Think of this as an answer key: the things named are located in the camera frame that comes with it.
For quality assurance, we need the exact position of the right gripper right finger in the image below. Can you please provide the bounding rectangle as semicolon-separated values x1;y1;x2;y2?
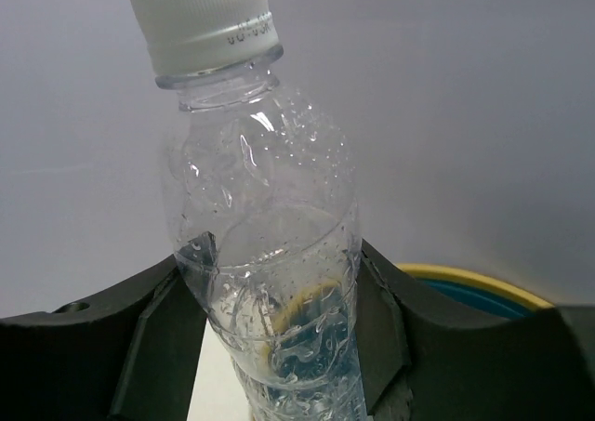
356;244;594;420

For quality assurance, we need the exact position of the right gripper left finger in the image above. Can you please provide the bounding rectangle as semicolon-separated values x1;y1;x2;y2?
1;257;206;420

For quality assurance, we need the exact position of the clear unlabelled bottle white cap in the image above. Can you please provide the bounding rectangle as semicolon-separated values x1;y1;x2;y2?
130;0;367;420

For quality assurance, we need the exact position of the teal bin with yellow rim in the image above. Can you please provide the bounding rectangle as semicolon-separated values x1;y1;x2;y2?
397;263;553;320

